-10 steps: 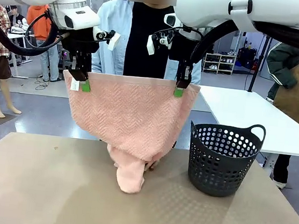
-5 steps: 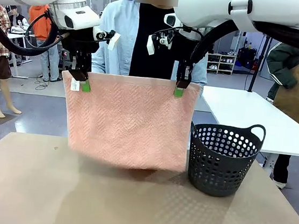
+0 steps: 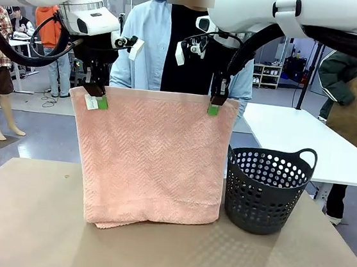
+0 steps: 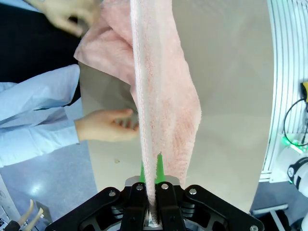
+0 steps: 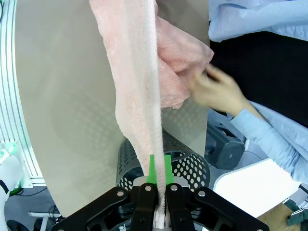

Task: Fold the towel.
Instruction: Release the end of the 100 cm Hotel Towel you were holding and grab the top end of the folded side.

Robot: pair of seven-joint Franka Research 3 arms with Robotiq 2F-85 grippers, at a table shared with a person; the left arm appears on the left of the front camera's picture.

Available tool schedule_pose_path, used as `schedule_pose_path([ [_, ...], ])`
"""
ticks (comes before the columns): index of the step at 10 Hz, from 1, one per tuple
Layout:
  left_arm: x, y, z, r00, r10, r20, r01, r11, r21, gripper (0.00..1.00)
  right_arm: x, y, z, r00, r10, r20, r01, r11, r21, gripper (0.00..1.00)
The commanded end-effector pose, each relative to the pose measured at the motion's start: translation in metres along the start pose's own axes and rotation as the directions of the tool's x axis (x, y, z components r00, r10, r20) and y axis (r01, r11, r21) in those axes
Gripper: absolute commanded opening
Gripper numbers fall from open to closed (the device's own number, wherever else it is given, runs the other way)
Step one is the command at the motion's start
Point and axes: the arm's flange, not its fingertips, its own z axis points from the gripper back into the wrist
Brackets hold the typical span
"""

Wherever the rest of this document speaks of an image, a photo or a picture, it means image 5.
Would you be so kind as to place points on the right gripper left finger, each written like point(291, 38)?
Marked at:
point(108, 207)

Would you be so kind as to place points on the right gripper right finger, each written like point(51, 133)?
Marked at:
point(207, 207)

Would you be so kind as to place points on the pink towel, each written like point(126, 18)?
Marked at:
point(134, 72)

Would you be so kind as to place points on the blue-sleeved left forearm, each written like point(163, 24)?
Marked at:
point(269, 130)

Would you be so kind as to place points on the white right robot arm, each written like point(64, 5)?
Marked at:
point(9, 178)

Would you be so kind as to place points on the person's left hand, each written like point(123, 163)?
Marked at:
point(219, 93)

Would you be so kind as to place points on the large white table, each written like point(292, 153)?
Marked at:
point(252, 187)

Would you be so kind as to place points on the dark perforated plastic basket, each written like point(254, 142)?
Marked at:
point(185, 154)

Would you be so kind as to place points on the black box device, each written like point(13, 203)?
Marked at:
point(226, 149)

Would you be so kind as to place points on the person in blue shirt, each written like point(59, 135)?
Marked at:
point(264, 72)

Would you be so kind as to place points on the aluminium profile frame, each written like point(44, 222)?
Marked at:
point(9, 96)

